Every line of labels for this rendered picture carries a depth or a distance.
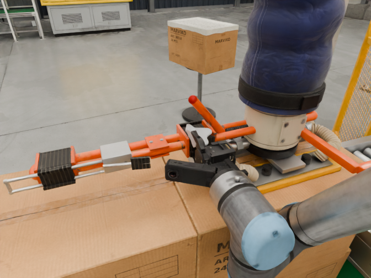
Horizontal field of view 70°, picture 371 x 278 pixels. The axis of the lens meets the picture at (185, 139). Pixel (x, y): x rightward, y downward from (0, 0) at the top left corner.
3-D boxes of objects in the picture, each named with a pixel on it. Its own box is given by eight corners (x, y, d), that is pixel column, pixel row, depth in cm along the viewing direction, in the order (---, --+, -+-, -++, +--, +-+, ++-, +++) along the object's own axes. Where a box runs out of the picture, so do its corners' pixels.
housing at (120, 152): (128, 153, 71) (126, 139, 69) (133, 168, 66) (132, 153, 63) (102, 159, 69) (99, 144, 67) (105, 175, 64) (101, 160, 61)
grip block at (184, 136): (202, 135, 79) (202, 117, 76) (217, 153, 71) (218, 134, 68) (175, 140, 77) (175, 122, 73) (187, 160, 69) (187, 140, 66)
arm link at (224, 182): (216, 222, 54) (219, 186, 49) (206, 204, 58) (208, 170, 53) (254, 210, 56) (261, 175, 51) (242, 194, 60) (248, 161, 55)
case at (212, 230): (279, 187, 132) (297, 116, 110) (343, 257, 100) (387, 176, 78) (162, 219, 115) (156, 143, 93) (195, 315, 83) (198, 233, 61)
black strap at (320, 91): (285, 74, 87) (287, 62, 85) (343, 102, 69) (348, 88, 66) (223, 83, 80) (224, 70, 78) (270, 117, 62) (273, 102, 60)
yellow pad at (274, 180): (316, 153, 88) (321, 140, 86) (341, 171, 80) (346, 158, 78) (226, 177, 78) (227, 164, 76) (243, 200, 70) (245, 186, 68)
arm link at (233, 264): (286, 277, 57) (297, 241, 50) (250, 314, 52) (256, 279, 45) (252, 247, 64) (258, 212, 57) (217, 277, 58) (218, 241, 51)
